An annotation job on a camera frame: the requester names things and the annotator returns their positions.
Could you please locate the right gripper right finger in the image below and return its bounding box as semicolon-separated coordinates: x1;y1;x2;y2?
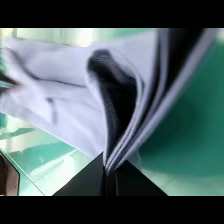
106;159;168;197

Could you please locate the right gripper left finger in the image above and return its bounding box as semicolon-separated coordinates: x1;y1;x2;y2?
52;151;107;197

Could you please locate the purple T-shirt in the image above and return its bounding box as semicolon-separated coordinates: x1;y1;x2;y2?
0;28;220;175

